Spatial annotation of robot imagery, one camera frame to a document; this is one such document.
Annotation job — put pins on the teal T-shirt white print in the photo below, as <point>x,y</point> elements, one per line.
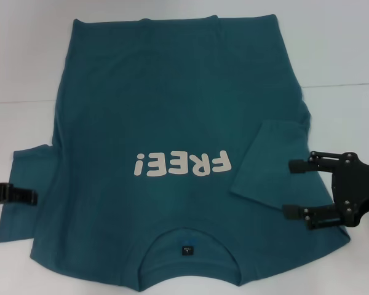
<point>172,92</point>

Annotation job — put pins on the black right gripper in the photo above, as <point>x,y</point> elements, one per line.
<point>359,190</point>

